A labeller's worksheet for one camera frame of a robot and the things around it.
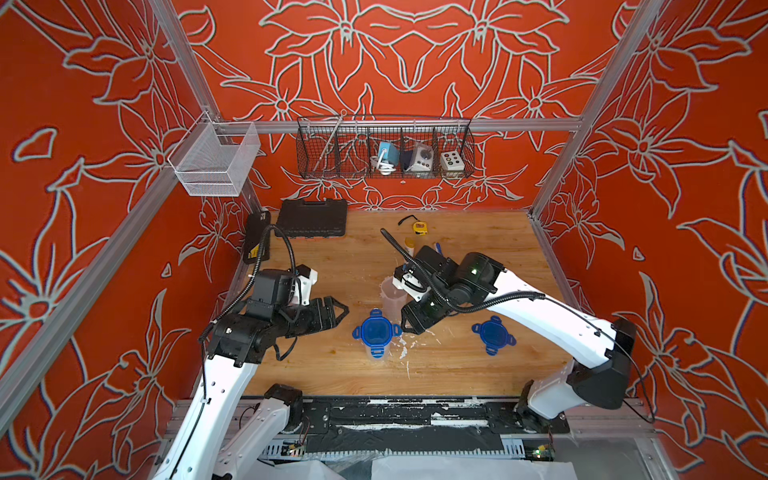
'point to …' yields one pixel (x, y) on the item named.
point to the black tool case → (313, 218)
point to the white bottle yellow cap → (410, 243)
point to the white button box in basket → (452, 165)
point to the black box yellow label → (256, 225)
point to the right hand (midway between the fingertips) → (403, 326)
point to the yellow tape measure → (419, 227)
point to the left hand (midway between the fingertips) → (338, 310)
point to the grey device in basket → (423, 159)
